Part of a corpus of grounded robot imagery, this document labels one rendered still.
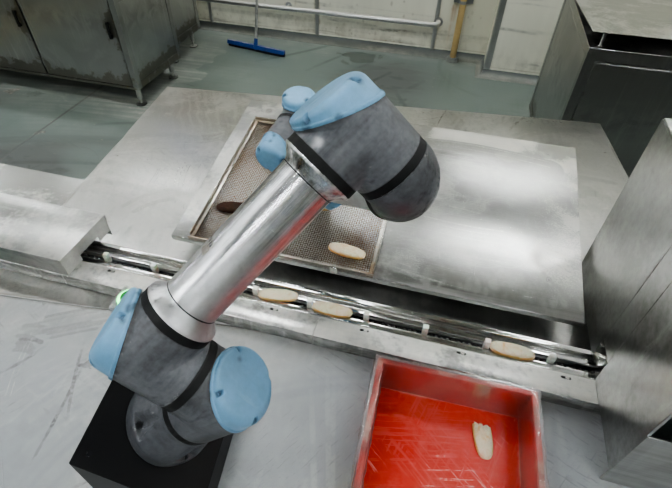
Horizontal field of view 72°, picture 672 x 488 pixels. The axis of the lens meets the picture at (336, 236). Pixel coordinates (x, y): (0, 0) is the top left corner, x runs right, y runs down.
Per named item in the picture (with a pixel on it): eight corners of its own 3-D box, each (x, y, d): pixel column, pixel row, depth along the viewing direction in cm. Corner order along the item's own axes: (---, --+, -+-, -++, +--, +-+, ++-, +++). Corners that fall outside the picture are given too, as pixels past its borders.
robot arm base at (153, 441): (181, 484, 77) (215, 475, 72) (106, 435, 72) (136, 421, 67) (220, 405, 89) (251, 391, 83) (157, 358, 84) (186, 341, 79)
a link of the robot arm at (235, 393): (215, 458, 73) (270, 441, 65) (143, 417, 68) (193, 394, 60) (240, 390, 82) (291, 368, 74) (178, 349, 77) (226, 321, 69)
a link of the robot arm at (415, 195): (488, 191, 65) (348, 179, 110) (441, 135, 61) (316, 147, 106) (439, 255, 64) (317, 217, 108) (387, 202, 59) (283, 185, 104)
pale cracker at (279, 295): (256, 300, 114) (256, 297, 113) (259, 288, 117) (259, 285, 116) (297, 303, 113) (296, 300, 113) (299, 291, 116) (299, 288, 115)
